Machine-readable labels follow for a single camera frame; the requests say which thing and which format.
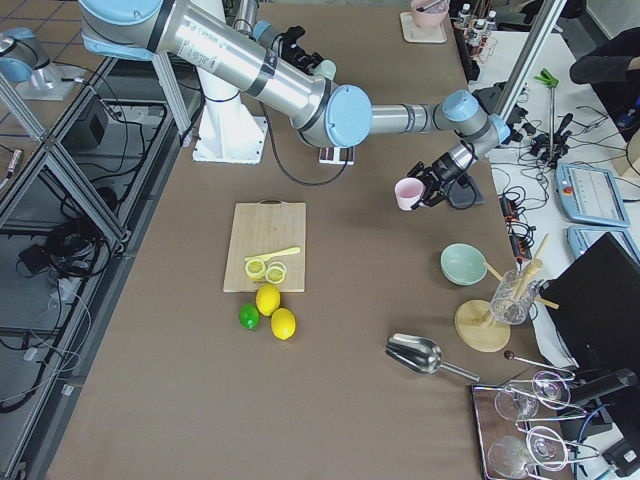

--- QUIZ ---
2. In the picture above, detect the black monitor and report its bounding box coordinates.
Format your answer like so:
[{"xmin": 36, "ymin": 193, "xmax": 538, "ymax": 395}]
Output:
[{"xmin": 541, "ymin": 233, "xmax": 639, "ymax": 373}]

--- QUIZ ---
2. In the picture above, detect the blue teach pendant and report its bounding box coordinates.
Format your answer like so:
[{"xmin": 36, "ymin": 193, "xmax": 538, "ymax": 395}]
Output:
[
  {"xmin": 567, "ymin": 226, "xmax": 634, "ymax": 259},
  {"xmin": 555, "ymin": 163, "xmax": 631, "ymax": 228}
]

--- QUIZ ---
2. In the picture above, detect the yellow lemon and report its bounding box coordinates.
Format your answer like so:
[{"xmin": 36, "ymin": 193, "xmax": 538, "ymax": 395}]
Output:
[
  {"xmin": 271, "ymin": 307, "xmax": 297, "ymax": 340},
  {"xmin": 256, "ymin": 284, "xmax": 281, "ymax": 317}
]

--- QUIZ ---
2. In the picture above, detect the aluminium frame post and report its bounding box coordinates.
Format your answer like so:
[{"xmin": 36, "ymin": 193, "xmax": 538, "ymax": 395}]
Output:
[{"xmin": 494, "ymin": 0, "xmax": 566, "ymax": 121}]

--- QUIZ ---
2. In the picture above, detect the glass mug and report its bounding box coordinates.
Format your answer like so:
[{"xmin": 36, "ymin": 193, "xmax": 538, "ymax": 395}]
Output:
[{"xmin": 490, "ymin": 270, "xmax": 539, "ymax": 325}]

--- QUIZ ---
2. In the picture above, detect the cream tray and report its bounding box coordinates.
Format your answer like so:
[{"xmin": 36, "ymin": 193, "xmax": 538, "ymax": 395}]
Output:
[{"xmin": 399, "ymin": 12, "xmax": 447, "ymax": 44}]

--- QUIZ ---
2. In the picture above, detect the pink bowl with ice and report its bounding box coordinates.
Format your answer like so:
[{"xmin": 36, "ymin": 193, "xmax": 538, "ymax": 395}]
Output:
[{"xmin": 410, "ymin": 0, "xmax": 449, "ymax": 28}]

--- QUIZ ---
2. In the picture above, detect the green bowl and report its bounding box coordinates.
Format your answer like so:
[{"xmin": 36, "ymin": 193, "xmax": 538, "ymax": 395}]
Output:
[{"xmin": 440, "ymin": 243, "xmax": 487, "ymax": 286}]

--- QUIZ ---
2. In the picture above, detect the wine glass rack tray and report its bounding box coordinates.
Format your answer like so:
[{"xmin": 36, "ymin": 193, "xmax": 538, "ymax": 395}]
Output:
[{"xmin": 471, "ymin": 370, "xmax": 600, "ymax": 479}]

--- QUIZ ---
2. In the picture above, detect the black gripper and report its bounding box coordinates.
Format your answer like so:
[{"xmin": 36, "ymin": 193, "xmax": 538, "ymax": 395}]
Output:
[
  {"xmin": 408, "ymin": 152, "xmax": 466, "ymax": 209},
  {"xmin": 277, "ymin": 27, "xmax": 324, "ymax": 70}
]

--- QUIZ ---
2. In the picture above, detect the grey cloth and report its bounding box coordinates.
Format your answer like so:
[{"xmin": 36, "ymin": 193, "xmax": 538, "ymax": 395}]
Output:
[{"xmin": 445, "ymin": 175, "xmax": 485, "ymax": 210}]

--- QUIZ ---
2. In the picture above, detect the metal scoop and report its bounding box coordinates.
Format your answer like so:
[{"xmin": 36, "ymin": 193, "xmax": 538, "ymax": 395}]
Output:
[{"xmin": 385, "ymin": 333, "xmax": 480, "ymax": 383}]

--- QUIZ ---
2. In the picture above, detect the wooden mug tree stand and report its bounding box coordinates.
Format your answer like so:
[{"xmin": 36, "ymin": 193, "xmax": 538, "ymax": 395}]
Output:
[{"xmin": 454, "ymin": 234, "xmax": 559, "ymax": 352}]

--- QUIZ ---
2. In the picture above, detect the mint green cup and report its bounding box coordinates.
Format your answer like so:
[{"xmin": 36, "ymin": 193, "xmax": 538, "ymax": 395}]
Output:
[{"xmin": 314, "ymin": 59, "xmax": 337, "ymax": 81}]

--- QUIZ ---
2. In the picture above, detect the green lime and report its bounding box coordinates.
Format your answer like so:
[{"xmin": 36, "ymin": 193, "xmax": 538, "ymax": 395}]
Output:
[{"xmin": 238, "ymin": 303, "xmax": 260, "ymax": 330}]

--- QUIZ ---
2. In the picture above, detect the lemon slice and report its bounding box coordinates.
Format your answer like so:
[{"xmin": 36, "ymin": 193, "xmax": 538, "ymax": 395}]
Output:
[
  {"xmin": 244, "ymin": 258, "xmax": 267, "ymax": 281},
  {"xmin": 264, "ymin": 262, "xmax": 287, "ymax": 285}
]

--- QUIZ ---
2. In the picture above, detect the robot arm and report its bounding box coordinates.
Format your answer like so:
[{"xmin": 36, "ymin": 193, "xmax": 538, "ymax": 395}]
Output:
[
  {"xmin": 232, "ymin": 1, "xmax": 331, "ymax": 75},
  {"xmin": 80, "ymin": 1, "xmax": 510, "ymax": 209}
]

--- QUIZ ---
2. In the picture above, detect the white wire cup holder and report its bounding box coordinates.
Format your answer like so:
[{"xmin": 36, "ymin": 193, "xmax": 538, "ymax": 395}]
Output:
[{"xmin": 318, "ymin": 147, "xmax": 356, "ymax": 165}]

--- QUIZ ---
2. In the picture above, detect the wooden cutting board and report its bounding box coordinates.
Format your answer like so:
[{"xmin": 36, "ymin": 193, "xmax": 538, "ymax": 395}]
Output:
[{"xmin": 223, "ymin": 202, "xmax": 307, "ymax": 293}]

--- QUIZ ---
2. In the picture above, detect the pink cup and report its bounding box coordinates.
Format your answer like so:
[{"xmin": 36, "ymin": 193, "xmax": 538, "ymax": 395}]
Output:
[{"xmin": 394, "ymin": 177, "xmax": 425, "ymax": 211}]

